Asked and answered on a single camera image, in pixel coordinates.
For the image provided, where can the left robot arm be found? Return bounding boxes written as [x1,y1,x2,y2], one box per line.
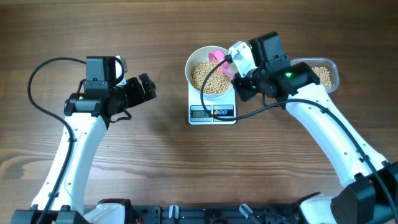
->
[11,56,156,223]

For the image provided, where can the right black cable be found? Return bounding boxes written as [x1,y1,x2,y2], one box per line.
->
[200,55,398,224]

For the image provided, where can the left black cable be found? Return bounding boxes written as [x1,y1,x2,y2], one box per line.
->
[27,57,86,224]

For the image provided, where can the soybeans in white bowl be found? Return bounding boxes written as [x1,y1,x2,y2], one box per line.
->
[190,59,231,95]

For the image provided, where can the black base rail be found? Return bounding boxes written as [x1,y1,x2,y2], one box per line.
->
[73,203,352,224]

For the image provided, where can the pile of soybeans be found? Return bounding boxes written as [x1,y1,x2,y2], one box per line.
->
[312,67,332,90]

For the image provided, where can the pink plastic scoop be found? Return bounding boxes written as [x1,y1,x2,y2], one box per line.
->
[208,49,234,79]

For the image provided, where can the black cable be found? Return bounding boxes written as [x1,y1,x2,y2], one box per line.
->
[27,57,86,224]
[200,55,398,224]

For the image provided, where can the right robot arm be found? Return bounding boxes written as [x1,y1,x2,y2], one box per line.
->
[228,32,397,223]

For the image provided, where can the white digital kitchen scale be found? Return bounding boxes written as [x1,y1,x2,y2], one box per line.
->
[188,85,236,125]

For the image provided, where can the white bowl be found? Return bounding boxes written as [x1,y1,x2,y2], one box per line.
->
[185,45,237,88]

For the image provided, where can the clear plastic container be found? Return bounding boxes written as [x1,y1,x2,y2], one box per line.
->
[290,58,340,93]

